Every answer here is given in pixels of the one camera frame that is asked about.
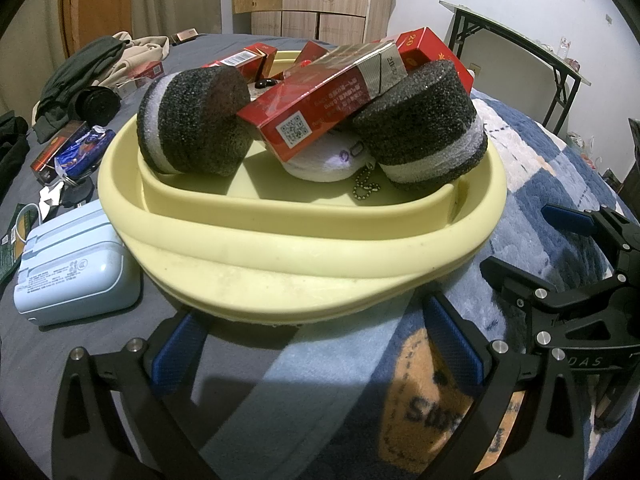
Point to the light blue plastic box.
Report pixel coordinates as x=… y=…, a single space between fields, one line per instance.
x=75 y=270

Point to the green packet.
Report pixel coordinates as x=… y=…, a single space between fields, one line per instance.
x=10 y=255

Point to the black folding table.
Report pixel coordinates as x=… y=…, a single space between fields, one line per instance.
x=500 y=30

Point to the dark green clothing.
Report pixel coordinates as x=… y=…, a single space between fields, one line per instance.
x=75 y=75

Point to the red cigarette pack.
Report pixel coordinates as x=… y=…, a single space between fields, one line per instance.
x=149 y=71

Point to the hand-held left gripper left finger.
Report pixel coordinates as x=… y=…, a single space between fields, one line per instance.
x=172 y=355

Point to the yellow plastic basin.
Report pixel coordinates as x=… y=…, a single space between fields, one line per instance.
x=300 y=270

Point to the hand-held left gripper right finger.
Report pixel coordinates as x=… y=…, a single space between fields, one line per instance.
x=457 y=347

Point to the white round pouch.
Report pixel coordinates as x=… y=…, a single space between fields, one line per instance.
x=325 y=162

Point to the red and silver carton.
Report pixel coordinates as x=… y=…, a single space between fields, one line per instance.
x=310 y=105

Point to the small brown box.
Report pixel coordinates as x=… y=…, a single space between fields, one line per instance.
x=182 y=36

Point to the wooden door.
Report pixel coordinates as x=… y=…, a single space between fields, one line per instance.
x=95 y=5

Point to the blue checkered blanket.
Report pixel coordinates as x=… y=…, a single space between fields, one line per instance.
x=340 y=360

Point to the red flat box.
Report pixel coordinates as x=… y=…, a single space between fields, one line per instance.
x=235 y=60

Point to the blue snack packet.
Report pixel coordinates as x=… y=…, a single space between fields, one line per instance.
x=82 y=152

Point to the black foam roll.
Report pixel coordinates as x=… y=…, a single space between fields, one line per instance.
x=420 y=125
x=200 y=120

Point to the dark red box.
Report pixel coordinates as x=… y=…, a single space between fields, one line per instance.
x=50 y=155

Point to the black round lens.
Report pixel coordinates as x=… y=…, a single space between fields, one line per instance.
x=97 y=104

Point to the beige clothing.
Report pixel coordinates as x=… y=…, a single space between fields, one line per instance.
x=145 y=50

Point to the grey bedsheet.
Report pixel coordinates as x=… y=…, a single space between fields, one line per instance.
x=50 y=350

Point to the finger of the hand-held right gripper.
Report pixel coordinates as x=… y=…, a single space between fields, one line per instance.
x=515 y=277
x=565 y=218

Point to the black cloth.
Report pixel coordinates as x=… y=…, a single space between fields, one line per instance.
x=12 y=145

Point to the wooden wardrobe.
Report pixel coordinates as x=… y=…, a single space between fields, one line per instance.
x=310 y=20

